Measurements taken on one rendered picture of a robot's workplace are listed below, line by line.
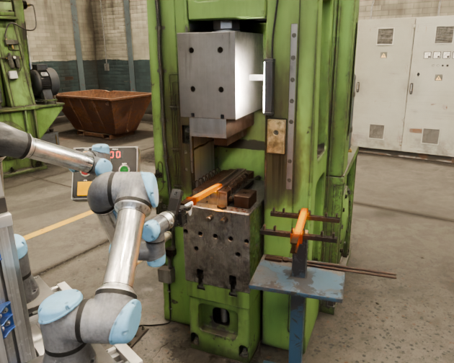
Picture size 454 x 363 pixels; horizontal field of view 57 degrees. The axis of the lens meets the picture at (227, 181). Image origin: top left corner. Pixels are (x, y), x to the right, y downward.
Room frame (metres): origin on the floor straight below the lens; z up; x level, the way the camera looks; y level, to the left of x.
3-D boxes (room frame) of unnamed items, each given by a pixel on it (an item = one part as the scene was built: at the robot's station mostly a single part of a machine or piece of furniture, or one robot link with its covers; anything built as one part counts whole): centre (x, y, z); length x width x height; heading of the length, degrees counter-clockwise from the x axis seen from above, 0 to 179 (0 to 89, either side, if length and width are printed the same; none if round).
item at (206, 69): (2.23, -0.03, 1.56); 0.42 x 0.39 x 0.40; 158
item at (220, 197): (2.25, 0.01, 0.96); 0.42 x 0.20 x 0.09; 158
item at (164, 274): (2.30, 0.38, 0.36); 0.09 x 0.07 x 0.12; 68
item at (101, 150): (1.82, 0.56, 1.23); 0.09 x 0.08 x 0.11; 139
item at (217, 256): (2.24, -0.04, 0.69); 0.56 x 0.38 x 0.45; 158
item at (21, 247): (1.37, 0.79, 0.98); 0.13 x 0.12 x 0.14; 49
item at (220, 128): (2.25, 0.01, 1.32); 0.42 x 0.20 x 0.10; 158
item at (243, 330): (2.24, -0.04, 0.23); 0.55 x 0.37 x 0.47; 158
